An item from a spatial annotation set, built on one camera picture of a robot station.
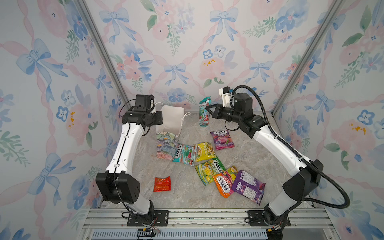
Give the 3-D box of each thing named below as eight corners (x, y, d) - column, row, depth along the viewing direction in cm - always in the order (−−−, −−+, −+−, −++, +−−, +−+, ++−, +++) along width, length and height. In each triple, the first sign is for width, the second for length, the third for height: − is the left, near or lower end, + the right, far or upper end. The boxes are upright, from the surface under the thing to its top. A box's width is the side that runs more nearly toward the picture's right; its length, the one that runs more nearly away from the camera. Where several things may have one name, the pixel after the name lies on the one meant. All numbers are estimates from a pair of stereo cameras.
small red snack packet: (154, 192, 84) (153, 191, 82) (155, 179, 89) (154, 177, 87) (170, 190, 85) (170, 189, 83) (170, 177, 89) (170, 176, 87)
